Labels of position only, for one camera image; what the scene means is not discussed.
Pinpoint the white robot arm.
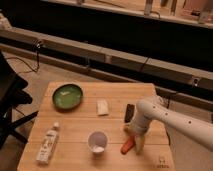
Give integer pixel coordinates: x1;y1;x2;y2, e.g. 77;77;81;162
124;96;213;152

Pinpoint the white paper cup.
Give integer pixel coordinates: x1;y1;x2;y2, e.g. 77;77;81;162
87;131;108;154

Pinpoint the white sponge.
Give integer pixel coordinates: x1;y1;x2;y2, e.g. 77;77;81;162
97;99;109;116

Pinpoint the black office chair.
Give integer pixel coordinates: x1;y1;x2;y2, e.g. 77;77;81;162
0;51;38;149

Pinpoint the green plate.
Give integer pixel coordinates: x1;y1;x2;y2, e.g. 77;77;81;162
52;84;83;110

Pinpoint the red pepper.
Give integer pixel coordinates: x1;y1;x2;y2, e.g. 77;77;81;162
120;137;135;155

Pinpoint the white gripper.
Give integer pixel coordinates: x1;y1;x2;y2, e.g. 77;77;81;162
123;118;149;154

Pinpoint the black remote control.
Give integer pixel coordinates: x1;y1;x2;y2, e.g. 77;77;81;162
124;104;135;123

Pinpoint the black cable on floor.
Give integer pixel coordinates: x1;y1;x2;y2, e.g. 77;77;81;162
4;39;44;75

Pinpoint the white tube bottle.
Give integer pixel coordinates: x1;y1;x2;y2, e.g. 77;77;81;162
36;122;59;164

